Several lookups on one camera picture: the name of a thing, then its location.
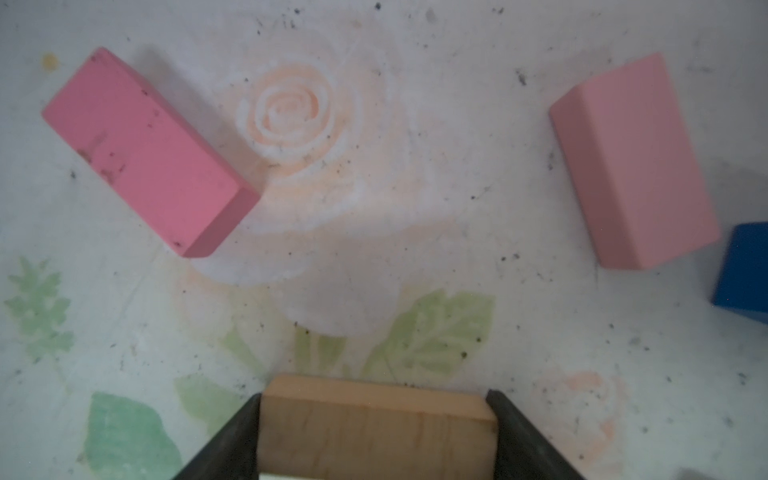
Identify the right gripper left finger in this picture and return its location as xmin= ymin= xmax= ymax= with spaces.
xmin=174 ymin=393 xmax=261 ymax=480

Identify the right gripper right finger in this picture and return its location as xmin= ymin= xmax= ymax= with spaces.
xmin=485 ymin=389 xmax=584 ymax=480

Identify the natural wood block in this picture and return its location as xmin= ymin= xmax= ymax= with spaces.
xmin=256 ymin=375 xmax=498 ymax=479

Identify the light pink rectangular block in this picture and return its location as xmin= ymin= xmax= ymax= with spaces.
xmin=549 ymin=53 xmax=721 ymax=270

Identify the hot pink rectangular block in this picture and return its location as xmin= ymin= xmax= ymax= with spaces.
xmin=41 ymin=47 xmax=260 ymax=259

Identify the blue cube block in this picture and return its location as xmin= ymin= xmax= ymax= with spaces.
xmin=712 ymin=222 xmax=768 ymax=324

